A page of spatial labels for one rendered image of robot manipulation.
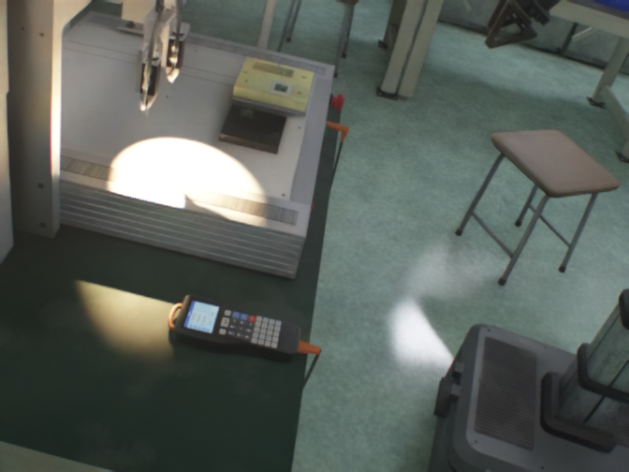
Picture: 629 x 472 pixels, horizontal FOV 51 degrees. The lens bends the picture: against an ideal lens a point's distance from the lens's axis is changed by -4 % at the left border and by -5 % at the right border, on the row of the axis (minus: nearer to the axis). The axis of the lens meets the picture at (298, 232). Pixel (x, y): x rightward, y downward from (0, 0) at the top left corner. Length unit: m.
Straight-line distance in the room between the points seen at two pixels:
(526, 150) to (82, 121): 1.70
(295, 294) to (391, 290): 1.28
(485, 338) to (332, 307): 0.55
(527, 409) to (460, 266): 0.93
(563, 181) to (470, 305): 0.55
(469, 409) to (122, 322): 1.01
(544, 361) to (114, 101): 1.36
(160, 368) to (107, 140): 0.47
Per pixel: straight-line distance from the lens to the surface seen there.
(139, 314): 1.12
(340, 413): 2.02
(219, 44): 1.76
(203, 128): 1.38
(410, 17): 3.61
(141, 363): 1.05
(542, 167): 2.54
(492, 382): 1.92
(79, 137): 1.32
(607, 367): 1.78
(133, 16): 1.21
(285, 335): 1.09
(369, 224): 2.72
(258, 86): 1.49
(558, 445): 1.88
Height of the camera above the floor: 1.55
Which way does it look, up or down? 37 degrees down
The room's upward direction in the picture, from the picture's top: 15 degrees clockwise
